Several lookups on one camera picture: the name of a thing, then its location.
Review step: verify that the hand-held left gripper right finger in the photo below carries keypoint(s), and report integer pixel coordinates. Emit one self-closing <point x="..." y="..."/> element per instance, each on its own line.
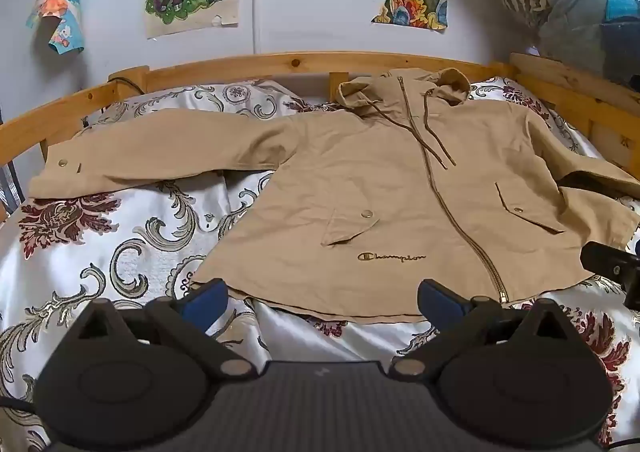
<point x="440" y="304"/>

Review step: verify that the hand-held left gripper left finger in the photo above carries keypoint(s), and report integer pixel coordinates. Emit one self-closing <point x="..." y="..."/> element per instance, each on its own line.
<point x="205" y="304"/>

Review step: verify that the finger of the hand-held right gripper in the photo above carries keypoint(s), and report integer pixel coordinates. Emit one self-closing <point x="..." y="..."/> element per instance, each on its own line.
<point x="607" y="259"/>

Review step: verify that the tan hooded zip jacket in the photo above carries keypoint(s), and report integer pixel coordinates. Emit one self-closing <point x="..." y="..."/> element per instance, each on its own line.
<point x="400" y="182"/>

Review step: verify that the floral patterned satin bedspread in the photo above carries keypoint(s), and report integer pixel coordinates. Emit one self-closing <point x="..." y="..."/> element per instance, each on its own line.
<point x="125" y="232"/>

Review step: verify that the wooden bed frame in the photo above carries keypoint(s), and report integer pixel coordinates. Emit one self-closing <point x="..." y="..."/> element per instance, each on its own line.
<point x="300" y="63"/>

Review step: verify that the anime girl wall poster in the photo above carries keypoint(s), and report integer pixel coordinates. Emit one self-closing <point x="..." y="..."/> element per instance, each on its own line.
<point x="57" y="7"/>

